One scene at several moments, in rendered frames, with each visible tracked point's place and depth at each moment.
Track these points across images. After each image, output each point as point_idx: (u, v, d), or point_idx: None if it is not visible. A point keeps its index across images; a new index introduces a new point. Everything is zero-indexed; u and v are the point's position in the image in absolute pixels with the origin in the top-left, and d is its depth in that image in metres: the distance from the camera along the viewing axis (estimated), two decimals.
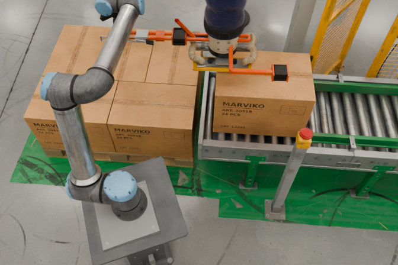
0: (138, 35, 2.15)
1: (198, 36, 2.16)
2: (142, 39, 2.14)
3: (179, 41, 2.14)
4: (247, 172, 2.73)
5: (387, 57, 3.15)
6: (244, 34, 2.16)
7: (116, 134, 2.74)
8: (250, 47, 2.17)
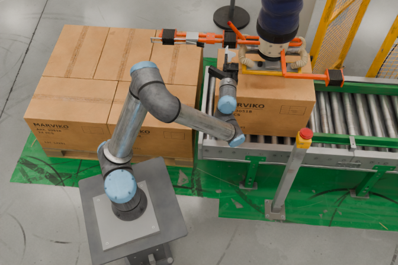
0: (188, 38, 2.14)
1: (249, 39, 2.15)
2: (193, 42, 2.14)
3: (230, 44, 2.14)
4: (247, 172, 2.73)
5: (387, 57, 3.15)
6: (295, 38, 2.15)
7: None
8: (301, 51, 2.16)
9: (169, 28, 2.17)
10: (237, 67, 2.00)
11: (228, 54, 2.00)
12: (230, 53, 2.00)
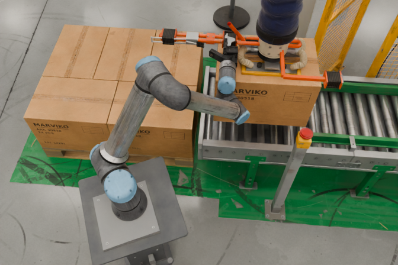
0: (188, 38, 2.15)
1: (249, 40, 2.16)
2: (192, 42, 2.15)
3: None
4: (247, 172, 2.73)
5: (387, 57, 3.15)
6: (295, 39, 2.15)
7: None
8: (300, 53, 2.17)
9: (169, 28, 2.19)
10: (237, 49, 2.09)
11: (227, 39, 2.11)
12: (230, 38, 2.11)
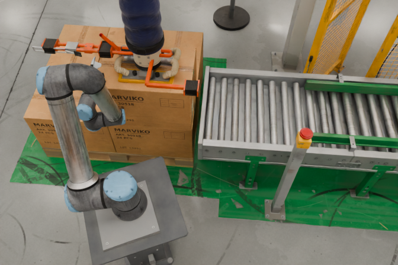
0: (67, 47, 2.30)
1: (124, 50, 2.30)
2: (71, 51, 2.30)
3: (105, 54, 2.29)
4: (247, 172, 2.73)
5: (387, 57, 3.15)
6: (167, 49, 2.30)
7: (116, 134, 2.74)
8: (172, 62, 2.31)
9: (51, 38, 2.34)
10: (103, 76, 2.15)
11: (94, 65, 2.15)
12: (96, 64, 2.15)
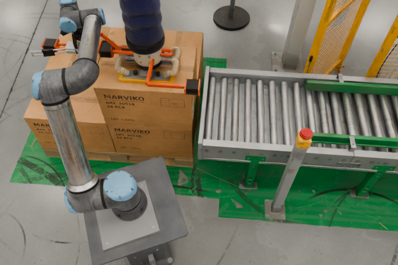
0: (67, 47, 2.30)
1: (124, 49, 2.30)
2: (71, 50, 2.30)
3: (105, 54, 2.29)
4: (247, 172, 2.73)
5: (387, 57, 3.15)
6: (167, 49, 2.29)
7: (116, 134, 2.74)
8: (173, 61, 2.31)
9: (51, 38, 2.33)
10: None
11: None
12: None
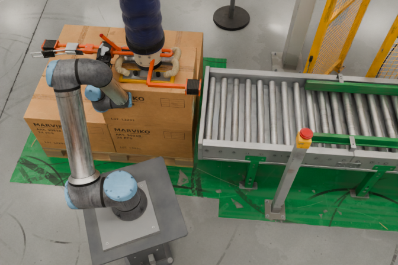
0: (67, 48, 2.30)
1: (124, 50, 2.30)
2: (71, 51, 2.30)
3: (105, 54, 2.29)
4: (247, 172, 2.73)
5: (387, 57, 3.15)
6: (167, 49, 2.30)
7: (116, 134, 2.74)
8: (173, 61, 2.31)
9: (51, 39, 2.33)
10: (109, 59, 2.23)
11: (102, 49, 2.25)
12: (104, 48, 2.25)
